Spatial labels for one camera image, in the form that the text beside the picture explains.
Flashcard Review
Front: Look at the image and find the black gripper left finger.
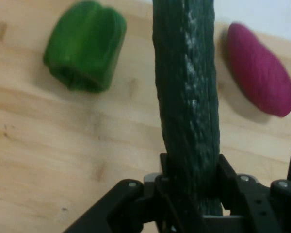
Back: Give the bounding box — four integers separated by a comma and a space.
62, 152, 185, 233

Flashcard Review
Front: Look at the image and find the wooden cutting board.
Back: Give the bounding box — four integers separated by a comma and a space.
0, 0, 291, 233

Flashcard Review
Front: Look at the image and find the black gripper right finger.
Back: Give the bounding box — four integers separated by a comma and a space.
215, 153, 291, 233

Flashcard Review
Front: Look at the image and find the green bell pepper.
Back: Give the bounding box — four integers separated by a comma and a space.
43, 0, 128, 94

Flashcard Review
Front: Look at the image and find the purple sweet potato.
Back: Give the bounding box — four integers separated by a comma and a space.
226, 21, 291, 118

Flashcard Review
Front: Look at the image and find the dark green cucumber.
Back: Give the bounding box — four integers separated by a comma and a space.
151, 0, 225, 217

